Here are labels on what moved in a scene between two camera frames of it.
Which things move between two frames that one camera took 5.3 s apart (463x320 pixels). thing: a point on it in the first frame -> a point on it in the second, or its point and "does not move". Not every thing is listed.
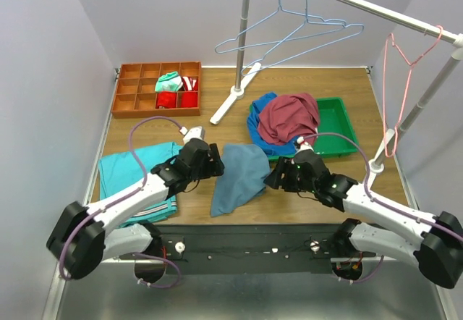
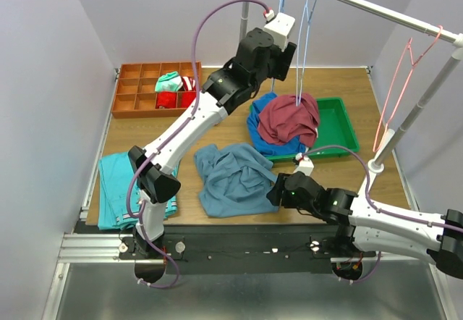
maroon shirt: x=288 y=116 does not move
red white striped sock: x=189 y=83 does not move
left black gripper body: x=210 y=162 -> x=286 y=61
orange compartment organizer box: x=135 y=94 does not move
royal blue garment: x=272 y=148 does not move
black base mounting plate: x=248 y=248 does not move
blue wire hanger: x=307 y=37 -> x=302 y=45
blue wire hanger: x=280 y=9 -> x=281 y=6
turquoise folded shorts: x=120 y=172 does not move
